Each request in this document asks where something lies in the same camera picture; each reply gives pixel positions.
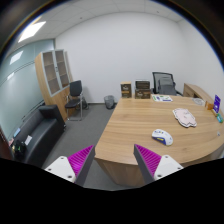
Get black leather sofa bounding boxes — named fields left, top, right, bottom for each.
left=14, top=105, right=65, bottom=168

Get dark stacked cardboard boxes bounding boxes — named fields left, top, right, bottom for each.
left=135, top=80, right=151, bottom=99

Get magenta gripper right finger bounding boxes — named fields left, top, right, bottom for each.
left=133, top=144, right=182, bottom=184

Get black visitor chair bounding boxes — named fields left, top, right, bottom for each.
left=65, top=80, right=83, bottom=120

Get small brown cardboard box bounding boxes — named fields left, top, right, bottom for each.
left=120, top=82, right=132, bottom=98

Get wooden glass-door cabinet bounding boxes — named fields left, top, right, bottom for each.
left=35, top=50, right=71, bottom=120

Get grey mesh office chair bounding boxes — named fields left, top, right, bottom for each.
left=152, top=72, right=181, bottom=96

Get purple card stand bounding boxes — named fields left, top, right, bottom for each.
left=213, top=95, right=221, bottom=113

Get grey waste bin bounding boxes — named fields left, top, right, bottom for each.
left=104, top=95, right=115, bottom=109

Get wooden side cabinet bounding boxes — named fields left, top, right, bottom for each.
left=183, top=83, right=214, bottom=103

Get wooden office desk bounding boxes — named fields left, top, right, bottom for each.
left=95, top=96, right=224, bottom=187

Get white green paper sheet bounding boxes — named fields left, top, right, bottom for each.
left=152, top=95, right=173, bottom=102

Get ceiling light panel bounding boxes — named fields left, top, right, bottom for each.
left=19, top=21, right=45, bottom=42

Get round clear dish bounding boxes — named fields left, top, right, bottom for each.
left=192, top=98, right=205, bottom=106

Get teal small box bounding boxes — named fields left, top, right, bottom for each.
left=217, top=114, right=223, bottom=123

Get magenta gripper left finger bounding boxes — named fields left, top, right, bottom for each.
left=46, top=145, right=95, bottom=186

